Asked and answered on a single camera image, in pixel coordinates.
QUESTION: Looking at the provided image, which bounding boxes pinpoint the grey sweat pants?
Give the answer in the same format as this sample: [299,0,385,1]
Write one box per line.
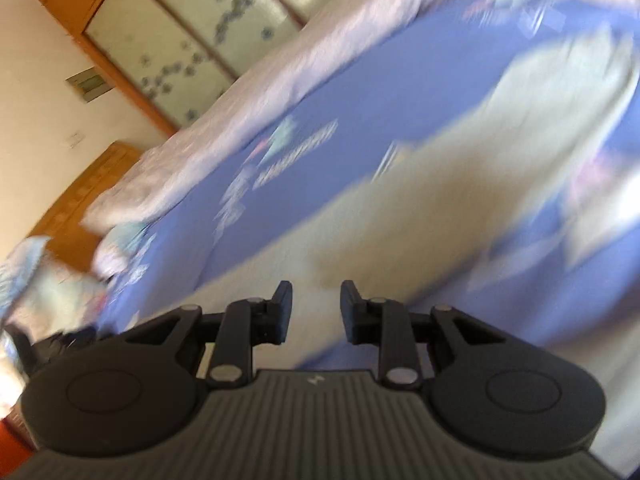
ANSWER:
[150,24,640,371]

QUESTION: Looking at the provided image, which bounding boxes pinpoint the wooden headboard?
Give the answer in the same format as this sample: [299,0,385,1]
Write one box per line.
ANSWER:
[29,141,142,273]

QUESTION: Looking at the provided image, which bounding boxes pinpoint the blue patterned bed sheet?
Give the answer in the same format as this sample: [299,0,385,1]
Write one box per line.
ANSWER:
[102,0,639,370]

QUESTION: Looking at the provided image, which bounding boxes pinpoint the floral pillow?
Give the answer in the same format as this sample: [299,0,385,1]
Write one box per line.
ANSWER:
[0,219,151,340]

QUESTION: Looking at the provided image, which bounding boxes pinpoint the lilac floral quilt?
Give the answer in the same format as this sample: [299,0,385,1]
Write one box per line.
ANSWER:
[81,0,639,235]

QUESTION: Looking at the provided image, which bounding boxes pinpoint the wooden wardrobe with glass panels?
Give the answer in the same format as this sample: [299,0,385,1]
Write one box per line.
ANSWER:
[38,0,330,136]

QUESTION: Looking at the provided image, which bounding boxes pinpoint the wall switch panel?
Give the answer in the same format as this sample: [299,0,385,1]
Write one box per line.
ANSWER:
[66,67,113,103]

